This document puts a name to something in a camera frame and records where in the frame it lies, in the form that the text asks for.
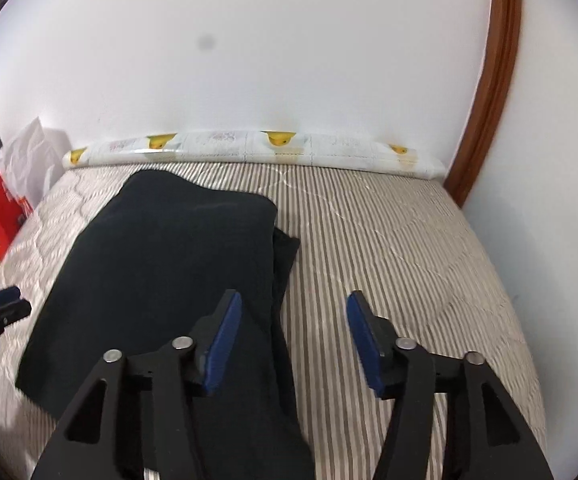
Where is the brown wooden door frame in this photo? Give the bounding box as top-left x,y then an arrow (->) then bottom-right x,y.
443,0 -> 522,209

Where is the white plastic bag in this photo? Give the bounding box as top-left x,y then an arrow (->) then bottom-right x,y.
0,117 -> 70,202

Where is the striped quilted mattress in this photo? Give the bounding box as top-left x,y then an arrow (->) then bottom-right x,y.
0,160 -> 550,480

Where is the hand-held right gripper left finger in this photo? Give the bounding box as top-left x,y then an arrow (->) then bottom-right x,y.
31,289 -> 244,480

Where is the duck printed white pad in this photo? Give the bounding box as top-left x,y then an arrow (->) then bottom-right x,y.
64,129 -> 444,180

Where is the black t-shirt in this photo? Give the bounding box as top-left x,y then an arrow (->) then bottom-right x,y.
15,169 -> 317,480

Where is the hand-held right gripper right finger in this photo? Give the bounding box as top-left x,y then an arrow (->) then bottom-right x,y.
346,290 -> 554,480

